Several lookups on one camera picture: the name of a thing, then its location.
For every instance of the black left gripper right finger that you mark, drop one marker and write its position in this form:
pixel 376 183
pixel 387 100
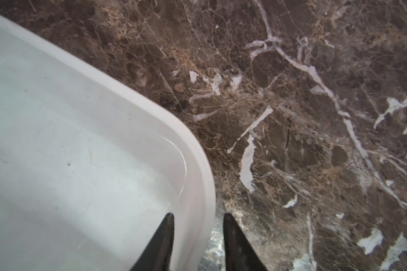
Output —
pixel 239 254

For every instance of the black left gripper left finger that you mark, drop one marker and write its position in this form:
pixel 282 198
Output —
pixel 157 254

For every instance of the white plastic storage box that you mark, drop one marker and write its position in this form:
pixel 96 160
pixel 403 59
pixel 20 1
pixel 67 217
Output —
pixel 90 167

